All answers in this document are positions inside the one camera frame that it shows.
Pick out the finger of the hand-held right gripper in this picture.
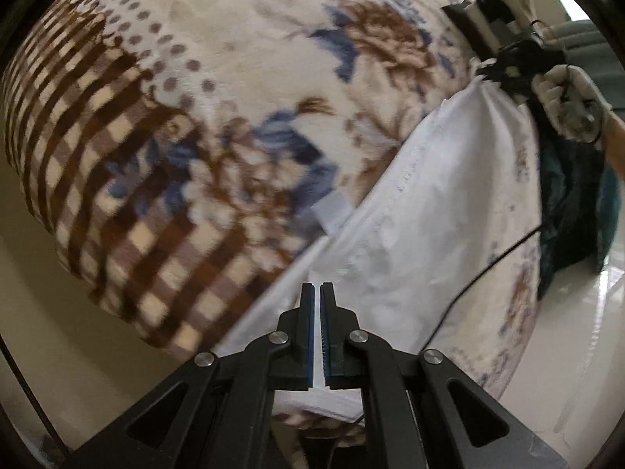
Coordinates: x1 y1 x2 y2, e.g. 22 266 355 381
475 54 533 103

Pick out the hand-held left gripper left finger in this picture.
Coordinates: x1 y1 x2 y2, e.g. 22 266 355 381
63 282 316 469

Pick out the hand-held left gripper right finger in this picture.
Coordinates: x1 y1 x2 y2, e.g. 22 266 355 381
320 282 571 469

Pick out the white small garment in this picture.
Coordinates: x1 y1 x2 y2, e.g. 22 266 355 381
215 78 544 422

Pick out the person's right forearm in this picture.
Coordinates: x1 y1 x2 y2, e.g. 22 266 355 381
602 110 625 179

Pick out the person's right hand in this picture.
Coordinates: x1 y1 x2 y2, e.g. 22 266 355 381
531 65 612 145

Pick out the dark teal cloth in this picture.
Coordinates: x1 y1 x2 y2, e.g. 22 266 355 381
529 100 622 301

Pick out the floral checked plush blanket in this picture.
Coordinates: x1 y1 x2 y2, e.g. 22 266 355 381
2 0 544 450

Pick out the thin black cable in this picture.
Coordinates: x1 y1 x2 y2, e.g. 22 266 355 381
354 222 544 426

